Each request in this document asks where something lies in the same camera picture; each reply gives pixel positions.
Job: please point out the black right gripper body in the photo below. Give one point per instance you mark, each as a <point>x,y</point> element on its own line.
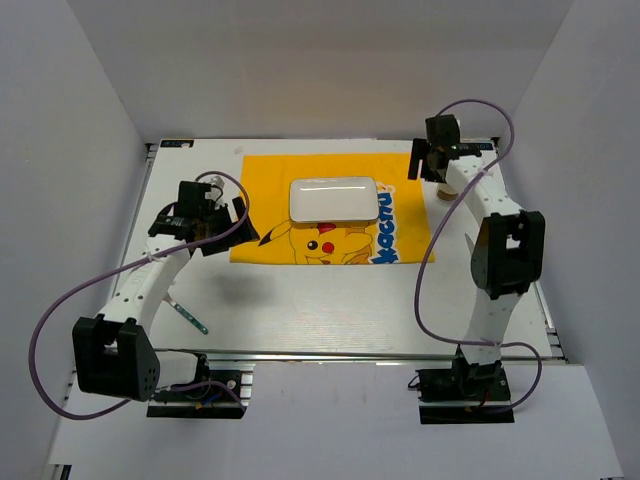
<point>433,175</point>

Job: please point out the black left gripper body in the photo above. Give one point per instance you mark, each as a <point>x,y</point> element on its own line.
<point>217,219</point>

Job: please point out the metal cup with paper sleeve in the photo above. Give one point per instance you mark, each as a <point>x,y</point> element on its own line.
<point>446,193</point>

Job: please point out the white rectangular plate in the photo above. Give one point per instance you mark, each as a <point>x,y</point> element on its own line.
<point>339,199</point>

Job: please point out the yellow Pikachu cloth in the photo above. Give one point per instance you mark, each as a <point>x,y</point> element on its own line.
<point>401,233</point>

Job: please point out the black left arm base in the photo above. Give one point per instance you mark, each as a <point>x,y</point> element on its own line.
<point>225,395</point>

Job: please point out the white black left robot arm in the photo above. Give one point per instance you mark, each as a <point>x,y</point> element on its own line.
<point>113,353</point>

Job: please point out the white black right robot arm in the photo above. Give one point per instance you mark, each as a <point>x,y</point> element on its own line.
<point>507,255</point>

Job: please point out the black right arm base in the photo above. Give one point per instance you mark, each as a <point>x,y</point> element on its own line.
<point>443,401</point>

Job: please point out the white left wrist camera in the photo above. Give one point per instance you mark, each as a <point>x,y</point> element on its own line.
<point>215,190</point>

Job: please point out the knife with teal handle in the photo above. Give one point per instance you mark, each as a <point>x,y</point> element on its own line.
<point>470,244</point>

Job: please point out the teal handled cutlery piece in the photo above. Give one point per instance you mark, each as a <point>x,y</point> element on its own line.
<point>186,315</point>

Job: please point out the aluminium table frame rail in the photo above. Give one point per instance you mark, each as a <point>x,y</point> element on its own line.
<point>322,312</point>

